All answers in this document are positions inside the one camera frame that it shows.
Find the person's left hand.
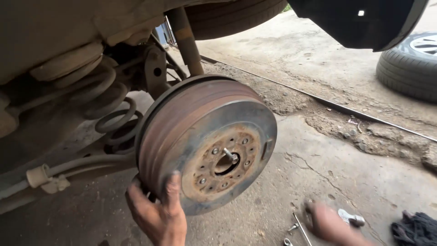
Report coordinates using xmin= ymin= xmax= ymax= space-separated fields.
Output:
xmin=125 ymin=171 xmax=188 ymax=246

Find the person's right hand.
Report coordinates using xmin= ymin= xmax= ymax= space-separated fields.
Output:
xmin=303 ymin=200 xmax=347 ymax=241

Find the rusty brake drum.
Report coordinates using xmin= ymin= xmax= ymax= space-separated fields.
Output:
xmin=135 ymin=74 xmax=278 ymax=216

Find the thin metal rod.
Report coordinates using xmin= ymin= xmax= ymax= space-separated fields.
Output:
xmin=292 ymin=212 xmax=313 ymax=246

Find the silver socket tool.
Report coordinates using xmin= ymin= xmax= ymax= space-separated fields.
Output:
xmin=338 ymin=208 xmax=366 ymax=227

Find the threaded wheel stud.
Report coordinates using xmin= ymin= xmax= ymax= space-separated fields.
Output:
xmin=223 ymin=148 xmax=239 ymax=164

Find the dark cloth rag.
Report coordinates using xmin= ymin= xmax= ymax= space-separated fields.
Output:
xmin=391 ymin=210 xmax=437 ymax=246

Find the loose wheel with tyre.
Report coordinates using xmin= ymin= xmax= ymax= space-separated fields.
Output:
xmin=376 ymin=32 xmax=437 ymax=104

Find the black bumper panel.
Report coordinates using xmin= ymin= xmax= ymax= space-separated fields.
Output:
xmin=287 ymin=0 xmax=429 ymax=53

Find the mounted black car tyre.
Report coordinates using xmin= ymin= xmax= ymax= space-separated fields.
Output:
xmin=184 ymin=0 xmax=289 ymax=41

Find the rusty shock absorber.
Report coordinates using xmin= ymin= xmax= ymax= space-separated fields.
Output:
xmin=165 ymin=7 xmax=205 ymax=77

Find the dusty coil spring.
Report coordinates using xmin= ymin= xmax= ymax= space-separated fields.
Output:
xmin=51 ymin=56 xmax=144 ymax=155

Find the dusty rear axle beam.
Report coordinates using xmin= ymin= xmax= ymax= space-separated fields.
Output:
xmin=0 ymin=137 xmax=140 ymax=216

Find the dusty car underbody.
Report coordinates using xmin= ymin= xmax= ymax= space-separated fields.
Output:
xmin=0 ymin=0 xmax=239 ymax=171

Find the long metal floor rail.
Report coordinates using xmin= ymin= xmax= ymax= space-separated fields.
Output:
xmin=200 ymin=55 xmax=437 ymax=143

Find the brake hose with white clip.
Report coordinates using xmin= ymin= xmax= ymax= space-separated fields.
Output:
xmin=0 ymin=152 xmax=137 ymax=201

